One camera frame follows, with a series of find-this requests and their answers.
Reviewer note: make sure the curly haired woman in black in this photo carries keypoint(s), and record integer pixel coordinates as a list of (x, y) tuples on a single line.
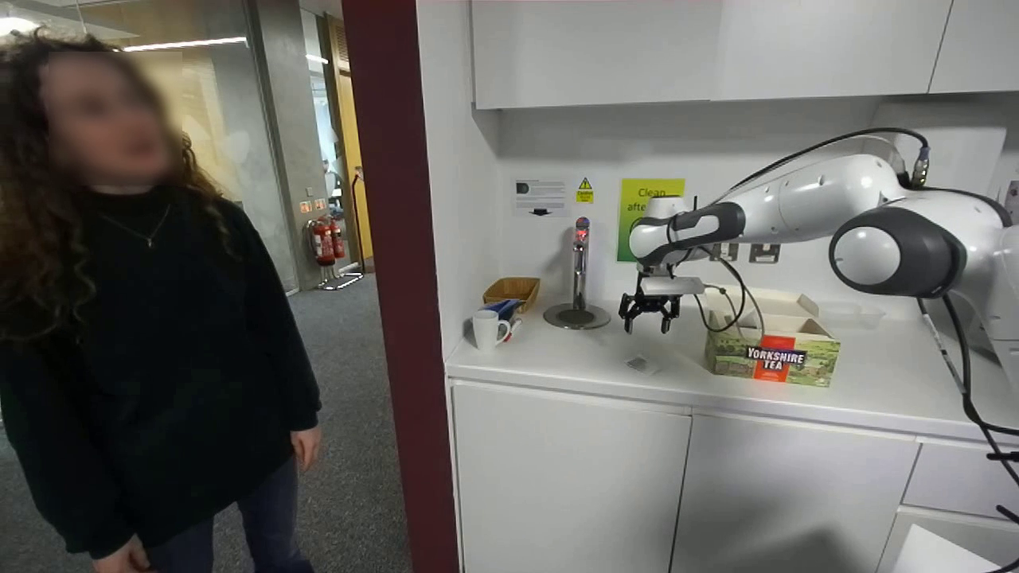
[(148, 361)]

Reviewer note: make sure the woman's left hand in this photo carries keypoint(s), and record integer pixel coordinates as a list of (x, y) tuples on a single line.
[(306, 448)]

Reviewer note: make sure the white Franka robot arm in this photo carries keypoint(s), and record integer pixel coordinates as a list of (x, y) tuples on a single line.
[(911, 245)]

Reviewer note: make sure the square paper tea bag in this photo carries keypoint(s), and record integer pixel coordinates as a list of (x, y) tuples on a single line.
[(637, 364)]

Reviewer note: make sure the white mug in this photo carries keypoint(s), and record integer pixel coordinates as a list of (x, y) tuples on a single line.
[(490, 334)]

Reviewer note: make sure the green clean after use poster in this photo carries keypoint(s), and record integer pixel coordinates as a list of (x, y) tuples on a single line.
[(648, 195)]

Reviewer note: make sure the ceiling light strip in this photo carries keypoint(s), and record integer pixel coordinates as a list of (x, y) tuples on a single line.
[(202, 42)]

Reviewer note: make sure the metal stand holder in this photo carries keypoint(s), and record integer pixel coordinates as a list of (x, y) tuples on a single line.
[(581, 267)]

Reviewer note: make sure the woman's right hand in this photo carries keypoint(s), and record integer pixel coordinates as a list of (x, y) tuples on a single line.
[(121, 557)]

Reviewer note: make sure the round metal sink drain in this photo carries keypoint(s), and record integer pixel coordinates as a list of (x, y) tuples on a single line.
[(577, 317)]

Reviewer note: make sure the white notice label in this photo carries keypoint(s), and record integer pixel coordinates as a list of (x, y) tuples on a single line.
[(541, 195)]

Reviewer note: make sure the white robot mounting table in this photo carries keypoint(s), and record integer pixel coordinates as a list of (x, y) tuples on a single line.
[(944, 553)]

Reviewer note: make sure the white cabinet drawer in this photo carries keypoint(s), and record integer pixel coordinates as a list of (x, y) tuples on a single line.
[(960, 478)]

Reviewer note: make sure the white lower cabinet door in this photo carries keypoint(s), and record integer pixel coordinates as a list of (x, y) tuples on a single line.
[(798, 497), (567, 489)]

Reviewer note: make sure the white upper cabinet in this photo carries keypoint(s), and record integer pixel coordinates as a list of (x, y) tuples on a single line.
[(689, 53)]

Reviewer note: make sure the yellow warning sticker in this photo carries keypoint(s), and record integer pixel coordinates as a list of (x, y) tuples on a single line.
[(584, 194)]

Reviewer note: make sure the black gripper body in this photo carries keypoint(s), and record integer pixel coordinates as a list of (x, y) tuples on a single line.
[(651, 306)]

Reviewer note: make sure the green cardboard tea box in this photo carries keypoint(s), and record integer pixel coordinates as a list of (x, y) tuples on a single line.
[(772, 346)]

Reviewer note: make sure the red fire extinguisher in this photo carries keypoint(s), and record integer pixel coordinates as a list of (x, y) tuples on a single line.
[(327, 245)]

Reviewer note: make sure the dark red pillar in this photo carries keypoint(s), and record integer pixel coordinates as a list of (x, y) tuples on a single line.
[(400, 267)]

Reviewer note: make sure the blue cloth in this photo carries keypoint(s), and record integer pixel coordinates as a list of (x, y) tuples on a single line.
[(504, 311)]

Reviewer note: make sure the metal wall socket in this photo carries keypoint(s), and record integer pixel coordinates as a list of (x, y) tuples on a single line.
[(767, 252)]

